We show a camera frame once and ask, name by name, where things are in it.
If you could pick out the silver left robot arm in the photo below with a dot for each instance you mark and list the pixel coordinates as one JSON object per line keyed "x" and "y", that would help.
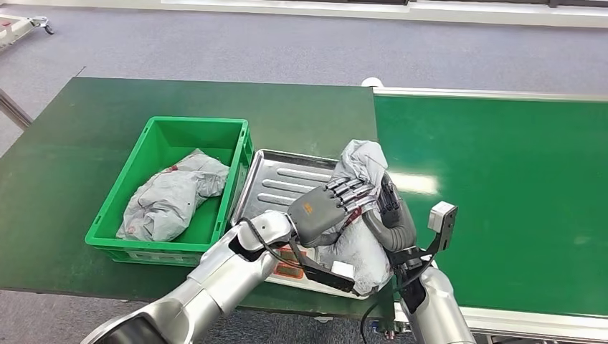
{"x": 223, "y": 280}

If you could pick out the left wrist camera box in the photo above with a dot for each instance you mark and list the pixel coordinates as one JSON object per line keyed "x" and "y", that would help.
{"x": 343, "y": 269}

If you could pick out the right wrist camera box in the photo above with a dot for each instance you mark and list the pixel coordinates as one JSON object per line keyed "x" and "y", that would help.
{"x": 442, "y": 216}

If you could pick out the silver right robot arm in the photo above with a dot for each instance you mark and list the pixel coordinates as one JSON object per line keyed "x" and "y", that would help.
{"x": 437, "y": 304}

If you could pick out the grey plastic courier bag package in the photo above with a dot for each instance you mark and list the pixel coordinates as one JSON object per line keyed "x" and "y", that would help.
{"x": 361, "y": 251}
{"x": 166, "y": 199}

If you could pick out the green conveyor belt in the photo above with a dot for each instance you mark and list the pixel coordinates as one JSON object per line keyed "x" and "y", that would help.
{"x": 499, "y": 190}

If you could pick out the white cart with caster wheel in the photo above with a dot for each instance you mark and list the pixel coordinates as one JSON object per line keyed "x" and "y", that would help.
{"x": 19, "y": 26}

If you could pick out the electronic scale with steel tray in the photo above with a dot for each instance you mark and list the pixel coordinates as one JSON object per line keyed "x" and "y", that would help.
{"x": 280, "y": 183}

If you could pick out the green plastic crate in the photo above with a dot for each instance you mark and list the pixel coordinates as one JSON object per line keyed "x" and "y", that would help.
{"x": 161, "y": 135}

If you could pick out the grey metal bar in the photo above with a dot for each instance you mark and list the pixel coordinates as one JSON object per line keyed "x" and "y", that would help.
{"x": 14, "y": 109}

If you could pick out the dark green work table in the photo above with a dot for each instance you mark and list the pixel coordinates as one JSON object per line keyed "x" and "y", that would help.
{"x": 142, "y": 99}

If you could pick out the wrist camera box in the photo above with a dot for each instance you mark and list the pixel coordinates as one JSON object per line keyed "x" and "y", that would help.
{"x": 442, "y": 216}
{"x": 343, "y": 269}

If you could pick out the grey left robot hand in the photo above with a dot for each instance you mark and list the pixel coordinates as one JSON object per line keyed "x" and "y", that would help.
{"x": 316, "y": 213}

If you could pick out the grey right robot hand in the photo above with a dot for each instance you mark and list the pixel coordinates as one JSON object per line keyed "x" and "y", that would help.
{"x": 396, "y": 213}

